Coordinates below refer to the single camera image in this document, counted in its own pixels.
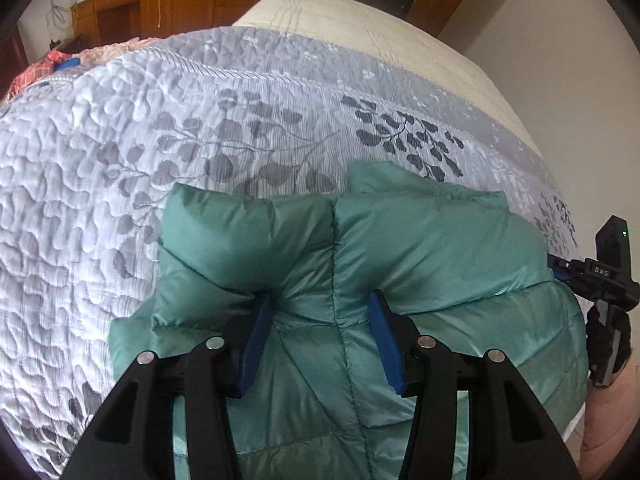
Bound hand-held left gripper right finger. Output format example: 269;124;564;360
366;290;581;480

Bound person's right hand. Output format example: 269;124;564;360
586;302;632;388

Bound dark wooden headboard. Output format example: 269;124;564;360
0;25;31;96

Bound red checked cloth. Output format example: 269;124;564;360
10;50;68;96

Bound dark wall cables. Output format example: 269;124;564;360
45;0;73;41

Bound person's right forearm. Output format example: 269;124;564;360
580;357;640;480

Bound green quilted down jacket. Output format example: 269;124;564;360
109;160;590;480

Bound pink floral blanket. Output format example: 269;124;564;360
65;37;166;66

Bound wooden desk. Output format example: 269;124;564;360
70;0;176;48

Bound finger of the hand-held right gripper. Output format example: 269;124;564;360
546;254;581;283

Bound grey leaf print quilt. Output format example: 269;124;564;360
0;27;581;466

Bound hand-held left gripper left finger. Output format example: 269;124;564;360
60;292;276;480

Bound beige striped bed sheet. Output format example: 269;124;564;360
232;0;546;161

